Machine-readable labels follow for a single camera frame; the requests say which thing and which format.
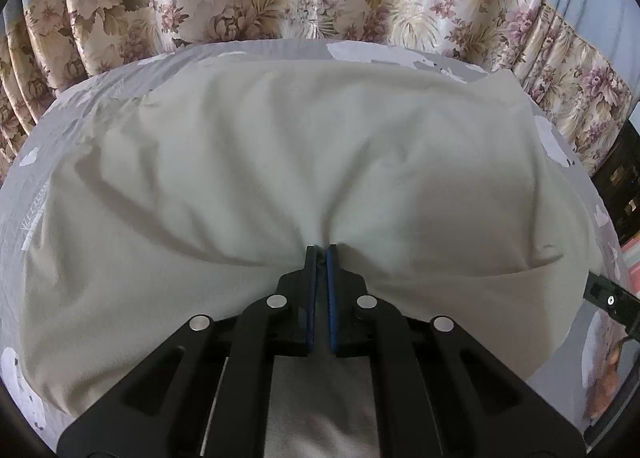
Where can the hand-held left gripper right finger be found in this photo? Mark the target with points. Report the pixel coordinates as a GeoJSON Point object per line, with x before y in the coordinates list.
{"type": "Point", "coordinates": [331, 298]}

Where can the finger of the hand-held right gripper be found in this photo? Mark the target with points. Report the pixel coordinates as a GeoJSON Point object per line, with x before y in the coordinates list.
{"type": "Point", "coordinates": [612, 300]}

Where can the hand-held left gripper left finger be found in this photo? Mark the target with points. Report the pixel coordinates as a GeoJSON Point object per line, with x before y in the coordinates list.
{"type": "Point", "coordinates": [311, 298]}

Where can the pale green garment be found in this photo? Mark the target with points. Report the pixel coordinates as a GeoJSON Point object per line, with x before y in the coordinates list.
{"type": "Point", "coordinates": [300, 163]}

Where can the person's right hand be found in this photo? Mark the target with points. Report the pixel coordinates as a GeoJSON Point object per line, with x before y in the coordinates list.
{"type": "Point", "coordinates": [607, 378]}

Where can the dark furniture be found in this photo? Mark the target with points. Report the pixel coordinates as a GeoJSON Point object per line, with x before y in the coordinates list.
{"type": "Point", "coordinates": [622, 178]}

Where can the grey printed bed sheet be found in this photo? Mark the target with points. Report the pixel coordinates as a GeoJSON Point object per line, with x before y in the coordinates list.
{"type": "Point", "coordinates": [50, 138]}

